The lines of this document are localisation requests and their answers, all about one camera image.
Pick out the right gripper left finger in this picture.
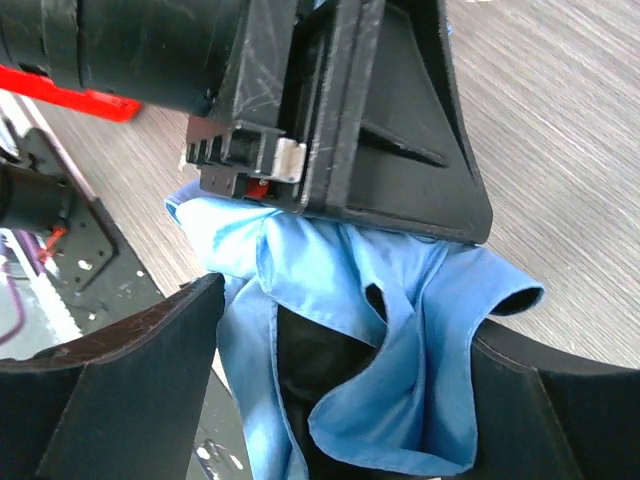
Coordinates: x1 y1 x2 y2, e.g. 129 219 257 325
1 274 224 479

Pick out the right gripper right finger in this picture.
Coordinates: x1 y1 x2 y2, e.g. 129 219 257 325
469 320 639 479

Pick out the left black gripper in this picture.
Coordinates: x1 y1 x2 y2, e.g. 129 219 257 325
186 1 493 244

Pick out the light blue folding umbrella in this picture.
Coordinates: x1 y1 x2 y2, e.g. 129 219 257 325
165 183 544 479

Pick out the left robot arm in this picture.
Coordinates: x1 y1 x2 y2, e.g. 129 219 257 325
1 1 493 244

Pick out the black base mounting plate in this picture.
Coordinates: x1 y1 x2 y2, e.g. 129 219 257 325
0 127 251 480

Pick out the red plastic basket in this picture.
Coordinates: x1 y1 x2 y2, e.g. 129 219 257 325
1 66 143 123

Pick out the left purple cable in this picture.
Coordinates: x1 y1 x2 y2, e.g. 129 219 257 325
0 229 46 346

